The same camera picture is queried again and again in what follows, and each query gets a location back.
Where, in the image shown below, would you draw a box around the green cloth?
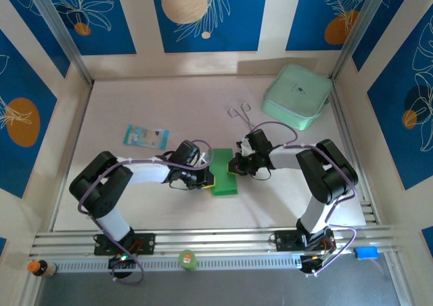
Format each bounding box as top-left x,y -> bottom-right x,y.
208,148 -> 240,197

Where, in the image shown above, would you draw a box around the metal forceps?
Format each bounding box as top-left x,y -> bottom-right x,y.
227,103 -> 258,131

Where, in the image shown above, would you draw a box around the blue wet wipes packet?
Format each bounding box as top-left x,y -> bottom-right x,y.
122,124 -> 170,150

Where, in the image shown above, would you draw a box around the mint green zip pouch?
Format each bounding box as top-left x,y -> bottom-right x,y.
260,64 -> 333,131

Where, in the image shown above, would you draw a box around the green can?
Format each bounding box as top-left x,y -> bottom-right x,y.
178,249 -> 197,271

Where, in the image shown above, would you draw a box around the black electronics board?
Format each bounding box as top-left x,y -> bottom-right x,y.
108,254 -> 136,270
300,251 -> 331,276

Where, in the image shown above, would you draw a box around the blue box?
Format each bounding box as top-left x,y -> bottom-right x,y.
353,246 -> 380,261

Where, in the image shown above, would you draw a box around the bottle with orange cap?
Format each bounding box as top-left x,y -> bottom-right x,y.
26,259 -> 58,278

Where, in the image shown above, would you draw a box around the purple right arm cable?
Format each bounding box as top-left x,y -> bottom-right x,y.
244,121 -> 360,276

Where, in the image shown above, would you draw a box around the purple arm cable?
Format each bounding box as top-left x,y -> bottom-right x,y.
244,121 -> 360,276
78,139 -> 214,286

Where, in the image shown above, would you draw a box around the aluminium rail frame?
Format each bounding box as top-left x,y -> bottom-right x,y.
29,225 -> 400,258

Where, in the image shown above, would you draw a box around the slotted grey cable duct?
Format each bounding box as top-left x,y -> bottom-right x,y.
43,254 -> 390,272

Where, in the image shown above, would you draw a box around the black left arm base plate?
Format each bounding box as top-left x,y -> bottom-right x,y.
93,233 -> 156,256

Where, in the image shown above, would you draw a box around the aluminium side rail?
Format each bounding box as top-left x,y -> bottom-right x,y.
49,82 -> 94,233
329,79 -> 379,225

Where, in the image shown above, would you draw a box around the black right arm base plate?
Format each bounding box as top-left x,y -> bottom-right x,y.
274,229 -> 336,253

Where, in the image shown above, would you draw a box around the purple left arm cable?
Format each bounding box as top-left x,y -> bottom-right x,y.
78,139 -> 214,286

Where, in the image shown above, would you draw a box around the aluminium frame post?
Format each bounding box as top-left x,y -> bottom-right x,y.
330,0 -> 386,81
25,0 -> 94,86

